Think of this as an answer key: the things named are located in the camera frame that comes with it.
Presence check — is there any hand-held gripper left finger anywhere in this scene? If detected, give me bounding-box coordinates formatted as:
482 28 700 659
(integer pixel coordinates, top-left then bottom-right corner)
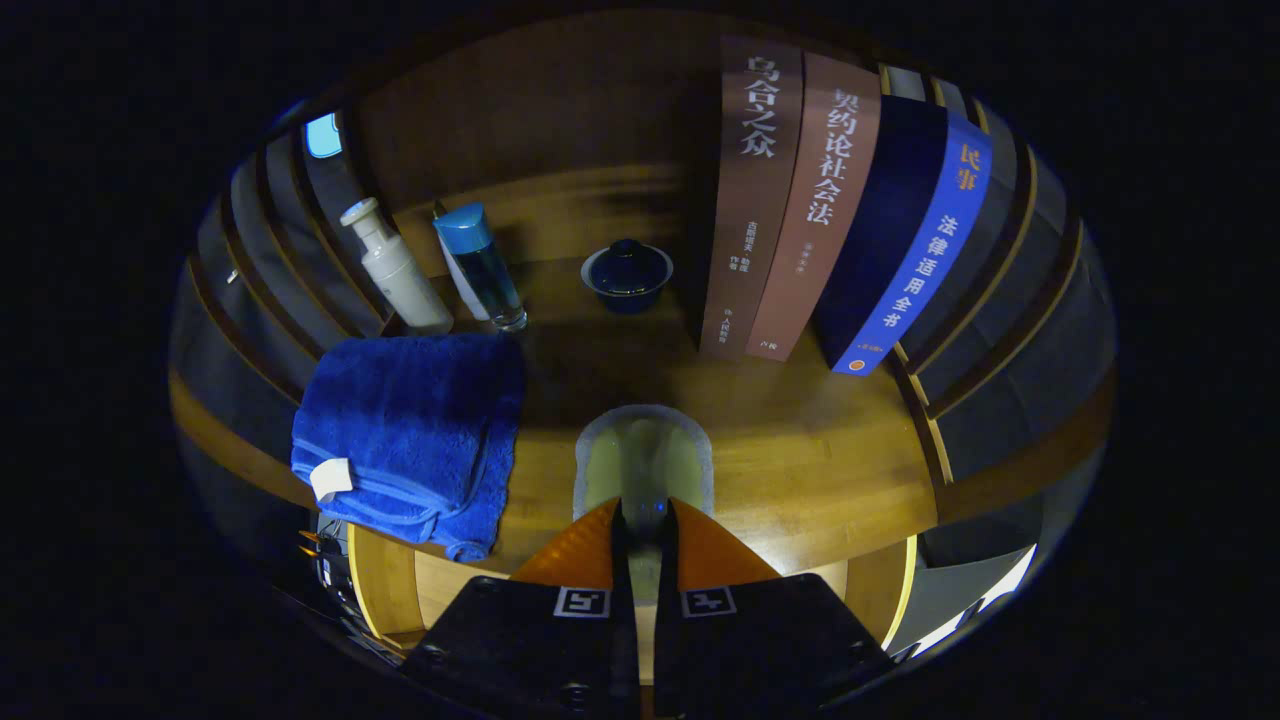
400 497 641 720

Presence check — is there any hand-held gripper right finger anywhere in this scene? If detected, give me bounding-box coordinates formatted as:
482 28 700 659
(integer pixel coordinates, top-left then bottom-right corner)
655 497 896 716

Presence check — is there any wooden drawer with black knob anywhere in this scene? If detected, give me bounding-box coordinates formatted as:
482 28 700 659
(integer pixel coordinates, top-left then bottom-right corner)
345 520 918 686

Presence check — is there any wooden countertop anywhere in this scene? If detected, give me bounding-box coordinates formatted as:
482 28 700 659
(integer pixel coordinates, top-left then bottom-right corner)
170 255 1116 579

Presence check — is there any wooden cabinet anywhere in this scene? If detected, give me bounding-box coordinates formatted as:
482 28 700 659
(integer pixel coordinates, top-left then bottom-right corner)
170 10 1116 581

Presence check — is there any blue folded towel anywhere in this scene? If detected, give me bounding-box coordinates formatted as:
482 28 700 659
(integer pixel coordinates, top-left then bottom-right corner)
290 333 528 563

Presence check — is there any dark blue lidded teacup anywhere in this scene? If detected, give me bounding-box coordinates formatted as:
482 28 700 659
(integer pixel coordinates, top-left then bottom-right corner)
581 238 675 315

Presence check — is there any teal capped bottle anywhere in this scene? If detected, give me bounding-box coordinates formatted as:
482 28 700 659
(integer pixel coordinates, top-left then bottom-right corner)
432 203 529 333

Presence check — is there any white pump bottle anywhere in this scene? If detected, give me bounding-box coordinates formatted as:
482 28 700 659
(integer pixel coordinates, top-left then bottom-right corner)
339 197 455 336

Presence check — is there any reddish brown book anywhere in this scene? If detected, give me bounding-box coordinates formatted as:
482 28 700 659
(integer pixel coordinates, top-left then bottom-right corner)
745 52 883 363

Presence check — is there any blue book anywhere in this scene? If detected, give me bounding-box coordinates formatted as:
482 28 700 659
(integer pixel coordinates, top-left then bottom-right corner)
812 93 996 377

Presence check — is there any black backdrop cloth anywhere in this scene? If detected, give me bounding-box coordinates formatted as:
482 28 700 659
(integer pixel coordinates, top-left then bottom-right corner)
175 70 1116 501

